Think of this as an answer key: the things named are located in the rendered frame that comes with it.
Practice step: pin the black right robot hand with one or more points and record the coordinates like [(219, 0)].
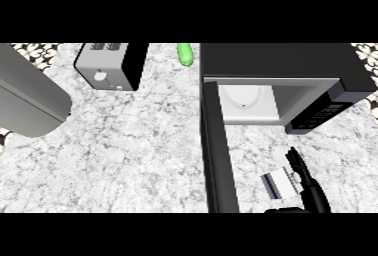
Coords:
[(311, 186)]

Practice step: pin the white milk carton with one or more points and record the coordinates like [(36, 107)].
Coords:
[(281, 183)]

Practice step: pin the black microwave door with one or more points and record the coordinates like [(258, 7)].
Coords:
[(218, 150)]

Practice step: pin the white microwave turntable plate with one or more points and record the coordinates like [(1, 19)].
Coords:
[(243, 95)]

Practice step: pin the black microwave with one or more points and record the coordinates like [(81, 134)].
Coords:
[(296, 70)]

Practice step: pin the green cucumber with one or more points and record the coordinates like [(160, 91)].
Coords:
[(185, 54)]

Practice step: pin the silver toaster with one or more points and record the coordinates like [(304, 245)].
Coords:
[(112, 66)]

